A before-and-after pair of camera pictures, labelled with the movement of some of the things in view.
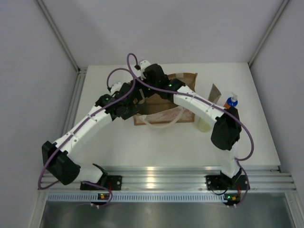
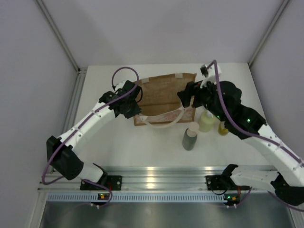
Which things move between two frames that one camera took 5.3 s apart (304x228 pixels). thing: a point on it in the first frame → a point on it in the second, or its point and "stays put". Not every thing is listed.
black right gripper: [145, 93] → [193, 90]
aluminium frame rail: [259, 177] stays put
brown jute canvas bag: [153, 109] stays put
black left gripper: [133, 111] stays put
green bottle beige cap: [143, 97] → [190, 136]
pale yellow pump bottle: [203, 126] stays put
